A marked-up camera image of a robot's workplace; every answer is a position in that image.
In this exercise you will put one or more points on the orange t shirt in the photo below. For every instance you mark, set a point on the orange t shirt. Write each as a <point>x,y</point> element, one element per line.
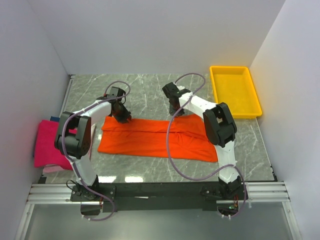
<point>147,138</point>

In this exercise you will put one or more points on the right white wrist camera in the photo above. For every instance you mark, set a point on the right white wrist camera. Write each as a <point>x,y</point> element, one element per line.
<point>180,89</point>

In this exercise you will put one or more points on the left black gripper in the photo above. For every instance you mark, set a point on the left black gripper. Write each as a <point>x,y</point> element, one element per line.
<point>126,115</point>

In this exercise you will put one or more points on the folded magenta t shirt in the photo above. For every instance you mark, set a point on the folded magenta t shirt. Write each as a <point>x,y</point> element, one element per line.
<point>46,156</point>

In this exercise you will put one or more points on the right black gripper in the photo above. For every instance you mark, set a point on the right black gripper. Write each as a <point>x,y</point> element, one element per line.
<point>172,112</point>

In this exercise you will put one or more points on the folded navy t shirt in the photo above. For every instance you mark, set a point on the folded navy t shirt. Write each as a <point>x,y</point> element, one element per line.
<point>54,119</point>

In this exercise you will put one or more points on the yellow plastic tray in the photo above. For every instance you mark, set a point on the yellow plastic tray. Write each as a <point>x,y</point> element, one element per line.
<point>234,86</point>

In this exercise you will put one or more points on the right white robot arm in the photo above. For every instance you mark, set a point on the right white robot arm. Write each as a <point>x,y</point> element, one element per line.
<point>220,129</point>

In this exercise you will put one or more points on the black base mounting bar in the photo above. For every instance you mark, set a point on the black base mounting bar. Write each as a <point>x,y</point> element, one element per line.
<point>145,196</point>

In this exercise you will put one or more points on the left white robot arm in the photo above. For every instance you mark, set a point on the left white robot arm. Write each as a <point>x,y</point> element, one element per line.
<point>74,135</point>

